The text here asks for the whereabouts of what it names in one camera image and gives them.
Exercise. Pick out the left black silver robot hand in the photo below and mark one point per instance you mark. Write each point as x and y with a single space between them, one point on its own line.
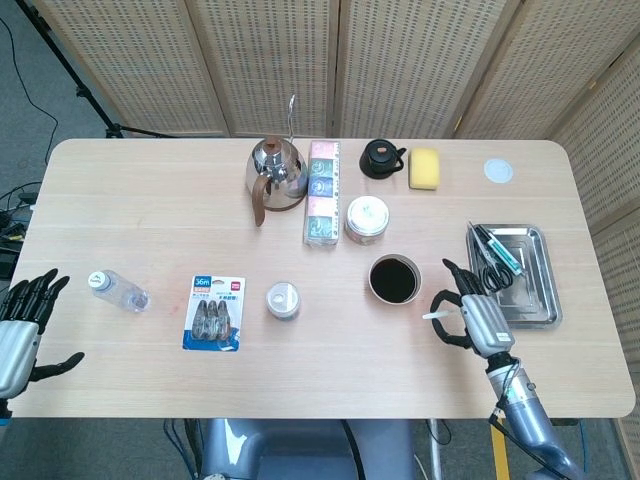
17 340

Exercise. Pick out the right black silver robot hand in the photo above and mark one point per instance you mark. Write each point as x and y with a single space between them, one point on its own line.
487 325

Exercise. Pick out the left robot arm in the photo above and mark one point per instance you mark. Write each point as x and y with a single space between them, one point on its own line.
4 410

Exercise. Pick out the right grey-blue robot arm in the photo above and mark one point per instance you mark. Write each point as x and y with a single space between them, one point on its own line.
525 415

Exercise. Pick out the white cup of black liquid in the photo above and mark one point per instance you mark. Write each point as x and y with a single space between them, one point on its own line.
393 280

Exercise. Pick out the black scissors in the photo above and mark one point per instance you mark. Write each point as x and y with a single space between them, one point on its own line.
495 280

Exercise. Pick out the rectangular steel tray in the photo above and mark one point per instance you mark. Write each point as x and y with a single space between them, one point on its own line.
535 295

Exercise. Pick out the green white marker pen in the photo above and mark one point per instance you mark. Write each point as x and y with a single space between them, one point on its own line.
502 250

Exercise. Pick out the black pen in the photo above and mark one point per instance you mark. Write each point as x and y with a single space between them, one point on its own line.
477 240

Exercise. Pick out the clear plastic bottle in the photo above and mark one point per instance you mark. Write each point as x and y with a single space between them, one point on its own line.
120 292

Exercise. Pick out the clear jar of binder clips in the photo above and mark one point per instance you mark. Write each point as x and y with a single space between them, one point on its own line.
366 217

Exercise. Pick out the yellow sponge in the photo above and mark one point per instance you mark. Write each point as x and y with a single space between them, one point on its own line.
425 168

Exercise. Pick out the blue tape roll blister pack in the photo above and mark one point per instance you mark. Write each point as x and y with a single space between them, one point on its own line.
214 315

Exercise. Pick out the small black teapot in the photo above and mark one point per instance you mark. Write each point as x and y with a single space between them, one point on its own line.
379 159

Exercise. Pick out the small round tin can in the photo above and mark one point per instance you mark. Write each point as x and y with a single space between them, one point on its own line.
283 300

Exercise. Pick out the long tea box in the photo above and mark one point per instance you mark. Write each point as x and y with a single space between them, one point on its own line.
322 195

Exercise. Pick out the grey-blue robot torso base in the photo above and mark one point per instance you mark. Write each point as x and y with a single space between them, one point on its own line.
300 450

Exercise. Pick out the black tripod stand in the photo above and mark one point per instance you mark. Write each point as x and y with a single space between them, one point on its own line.
87 95

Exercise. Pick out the wooden woven folding screen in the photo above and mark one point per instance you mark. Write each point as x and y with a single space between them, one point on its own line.
400 65

